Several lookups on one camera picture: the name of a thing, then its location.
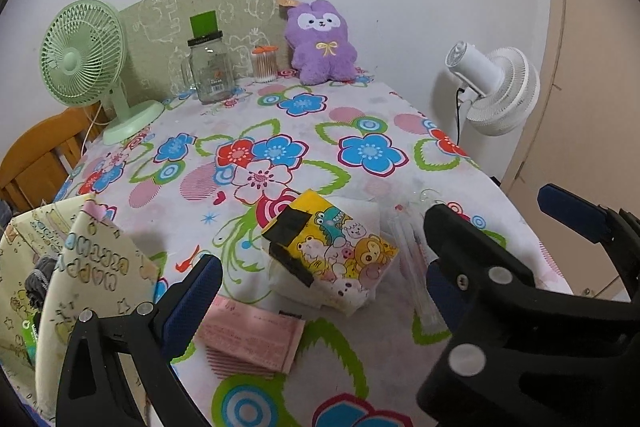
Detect purple plush bunny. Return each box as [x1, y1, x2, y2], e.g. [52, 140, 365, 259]
[279, 0, 358, 85]

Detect green desk fan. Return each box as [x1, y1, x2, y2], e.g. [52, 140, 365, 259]
[39, 0, 165, 146]

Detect green patterned board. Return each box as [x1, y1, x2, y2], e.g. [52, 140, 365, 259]
[119, 0, 290, 100]

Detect white desk fan cable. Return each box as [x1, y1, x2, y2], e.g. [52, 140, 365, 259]
[81, 101, 105, 148]

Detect beige door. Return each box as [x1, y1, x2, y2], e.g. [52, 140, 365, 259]
[500, 0, 640, 303]

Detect glass jar mug green lid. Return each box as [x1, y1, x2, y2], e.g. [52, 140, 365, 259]
[175, 9, 236, 104]

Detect cotton swab container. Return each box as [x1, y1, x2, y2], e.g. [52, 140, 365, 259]
[251, 44, 279, 84]

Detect black standing fan cable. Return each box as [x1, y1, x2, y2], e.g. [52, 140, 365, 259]
[454, 84, 468, 144]

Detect yellow cartoon tissue pack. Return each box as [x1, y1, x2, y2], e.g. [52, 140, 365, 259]
[261, 188, 399, 317]

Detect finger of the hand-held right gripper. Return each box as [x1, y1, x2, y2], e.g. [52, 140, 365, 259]
[537, 183, 640, 303]
[416, 203, 566, 427]

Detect white standing fan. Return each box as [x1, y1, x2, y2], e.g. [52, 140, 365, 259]
[440, 39, 542, 144]

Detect pink paper packet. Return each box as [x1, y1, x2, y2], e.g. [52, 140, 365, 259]
[194, 296, 307, 375]

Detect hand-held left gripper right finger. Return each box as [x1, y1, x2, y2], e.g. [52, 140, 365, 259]
[429, 263, 458, 333]

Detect clear plastic stick bag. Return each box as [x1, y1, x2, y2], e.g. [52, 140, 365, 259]
[392, 189, 451, 333]

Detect pink striped packet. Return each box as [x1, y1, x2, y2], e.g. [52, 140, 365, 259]
[204, 344, 281, 382]

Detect wooden chair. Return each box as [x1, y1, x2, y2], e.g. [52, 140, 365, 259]
[0, 104, 108, 212]

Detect yellow cartoon storage box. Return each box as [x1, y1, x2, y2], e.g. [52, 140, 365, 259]
[0, 193, 161, 425]

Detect dark cloth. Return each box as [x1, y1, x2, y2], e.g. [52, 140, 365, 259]
[25, 254, 58, 308]

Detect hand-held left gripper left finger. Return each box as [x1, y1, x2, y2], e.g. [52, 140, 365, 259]
[57, 253, 224, 427]

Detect green packet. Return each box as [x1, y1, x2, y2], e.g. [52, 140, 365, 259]
[20, 314, 43, 363]

